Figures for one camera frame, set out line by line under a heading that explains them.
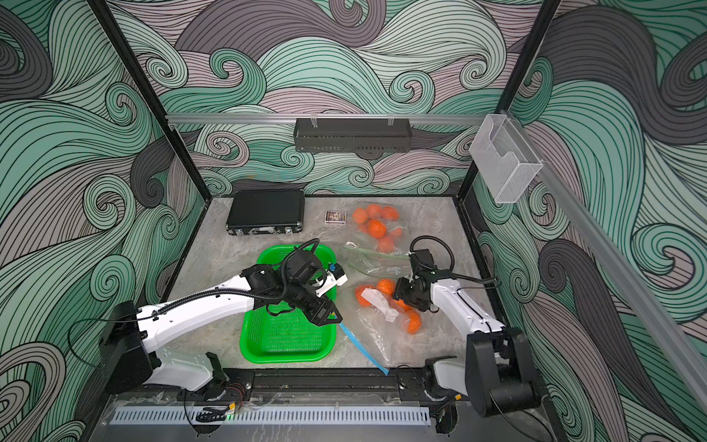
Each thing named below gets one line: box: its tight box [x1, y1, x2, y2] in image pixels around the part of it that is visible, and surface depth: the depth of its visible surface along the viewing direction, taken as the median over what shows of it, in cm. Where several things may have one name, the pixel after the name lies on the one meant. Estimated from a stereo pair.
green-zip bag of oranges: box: [343, 201, 412, 280], surface depth 98 cm
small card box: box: [324, 210, 348, 225], surface depth 113 cm
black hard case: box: [225, 189, 304, 236], surface depth 115 cm
